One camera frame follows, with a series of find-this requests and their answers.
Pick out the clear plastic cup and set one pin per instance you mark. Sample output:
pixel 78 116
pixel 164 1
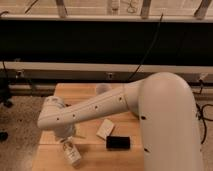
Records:
pixel 102 88

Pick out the beige rectangular block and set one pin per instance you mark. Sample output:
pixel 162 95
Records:
pixel 105 129

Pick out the clear plastic bottle white label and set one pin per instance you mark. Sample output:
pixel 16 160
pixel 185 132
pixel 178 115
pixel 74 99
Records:
pixel 71 152

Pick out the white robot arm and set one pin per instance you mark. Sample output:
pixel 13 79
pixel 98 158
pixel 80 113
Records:
pixel 166 108

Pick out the black rectangular box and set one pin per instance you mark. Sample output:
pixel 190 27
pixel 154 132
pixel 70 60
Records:
pixel 117 142

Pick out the grey metal wall rail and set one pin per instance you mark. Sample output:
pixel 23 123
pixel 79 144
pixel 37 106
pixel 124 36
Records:
pixel 95 72

